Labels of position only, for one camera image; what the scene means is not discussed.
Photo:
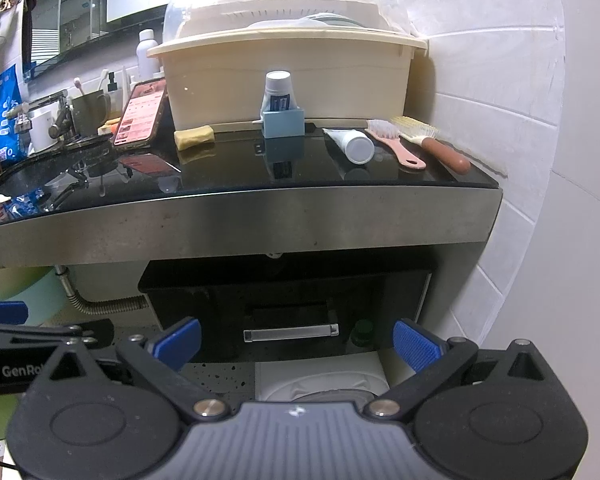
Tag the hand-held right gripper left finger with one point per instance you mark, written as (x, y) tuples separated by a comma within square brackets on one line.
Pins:
[(180, 344)]

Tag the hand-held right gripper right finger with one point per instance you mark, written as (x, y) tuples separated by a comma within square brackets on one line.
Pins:
[(414, 349)]

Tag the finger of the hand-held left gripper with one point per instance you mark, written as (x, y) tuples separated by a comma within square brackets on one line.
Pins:
[(2, 313), (40, 332)]

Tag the black drawer cabinet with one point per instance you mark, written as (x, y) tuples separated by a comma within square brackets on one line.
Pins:
[(285, 272)]

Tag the light green bucket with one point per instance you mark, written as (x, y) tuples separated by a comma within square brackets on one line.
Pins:
[(25, 292)]

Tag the green-capped bottle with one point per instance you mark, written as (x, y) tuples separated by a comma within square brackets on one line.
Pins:
[(363, 332)]

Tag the white bin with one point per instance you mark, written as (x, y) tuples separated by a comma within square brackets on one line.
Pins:
[(320, 380)]

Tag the white plastic drain fitting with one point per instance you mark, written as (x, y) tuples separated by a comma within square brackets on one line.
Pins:
[(275, 255)]

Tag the steel-fronted vanity counter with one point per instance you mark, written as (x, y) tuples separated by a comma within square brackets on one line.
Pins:
[(280, 210)]

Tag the metal faucet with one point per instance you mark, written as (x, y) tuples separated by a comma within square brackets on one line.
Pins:
[(55, 117)]

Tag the blue printed packet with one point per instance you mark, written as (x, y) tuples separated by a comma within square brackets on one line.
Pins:
[(2, 110)]

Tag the pink brush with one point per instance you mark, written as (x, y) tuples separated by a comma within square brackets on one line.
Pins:
[(392, 144)]

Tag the yellow sponge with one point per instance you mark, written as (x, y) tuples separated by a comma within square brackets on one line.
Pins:
[(194, 137)]

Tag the white toothpaste tube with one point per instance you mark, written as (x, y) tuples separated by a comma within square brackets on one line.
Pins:
[(352, 142)]

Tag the smartphone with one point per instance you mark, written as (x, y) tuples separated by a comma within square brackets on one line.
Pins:
[(140, 115)]

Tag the toothbrush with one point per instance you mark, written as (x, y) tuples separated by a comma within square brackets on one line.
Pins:
[(103, 80), (79, 87)]

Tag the blue toothpaste holder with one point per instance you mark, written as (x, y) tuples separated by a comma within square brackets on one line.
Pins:
[(282, 124)]

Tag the black pump bottle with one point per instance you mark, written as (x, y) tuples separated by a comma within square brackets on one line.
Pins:
[(115, 92)]

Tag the white plastic bottle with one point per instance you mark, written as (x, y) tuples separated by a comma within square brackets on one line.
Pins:
[(147, 57)]

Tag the cream dish drainer tub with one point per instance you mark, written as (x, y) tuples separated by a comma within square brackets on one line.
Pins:
[(290, 75)]

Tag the clear dish drainer lid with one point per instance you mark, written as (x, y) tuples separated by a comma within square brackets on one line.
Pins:
[(290, 2)]

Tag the wall mirror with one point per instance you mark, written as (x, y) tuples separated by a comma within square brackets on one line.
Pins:
[(65, 20)]

